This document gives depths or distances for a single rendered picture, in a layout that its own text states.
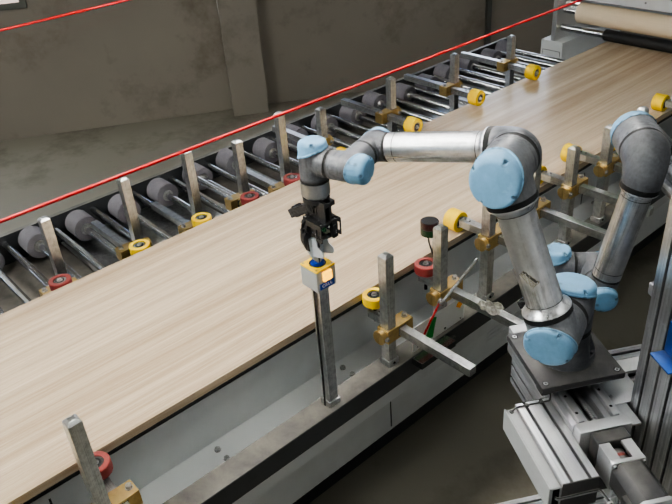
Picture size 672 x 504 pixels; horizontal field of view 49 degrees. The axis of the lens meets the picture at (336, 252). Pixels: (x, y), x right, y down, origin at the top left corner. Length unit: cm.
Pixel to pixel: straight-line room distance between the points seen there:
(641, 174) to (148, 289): 162
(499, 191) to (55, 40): 528
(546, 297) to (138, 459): 124
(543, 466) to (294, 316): 93
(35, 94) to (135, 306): 428
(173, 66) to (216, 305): 422
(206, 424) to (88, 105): 462
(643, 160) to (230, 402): 137
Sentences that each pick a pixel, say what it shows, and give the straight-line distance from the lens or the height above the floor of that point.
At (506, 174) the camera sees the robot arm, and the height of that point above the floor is 162.
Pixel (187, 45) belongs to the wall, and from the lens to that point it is 644.
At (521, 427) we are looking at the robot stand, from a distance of 193.
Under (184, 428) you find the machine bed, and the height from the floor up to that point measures 74.
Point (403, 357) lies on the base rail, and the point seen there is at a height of 70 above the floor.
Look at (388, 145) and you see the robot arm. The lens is 184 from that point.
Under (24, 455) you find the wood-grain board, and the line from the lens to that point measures 215.
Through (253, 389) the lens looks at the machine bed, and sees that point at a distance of 239.
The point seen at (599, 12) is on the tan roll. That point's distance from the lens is 488.
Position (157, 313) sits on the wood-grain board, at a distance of 249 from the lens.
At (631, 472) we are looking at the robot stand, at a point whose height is 99.
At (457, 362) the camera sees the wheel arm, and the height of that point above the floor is 84.
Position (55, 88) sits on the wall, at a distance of 662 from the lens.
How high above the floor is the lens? 232
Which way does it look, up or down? 32 degrees down
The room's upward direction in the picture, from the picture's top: 5 degrees counter-clockwise
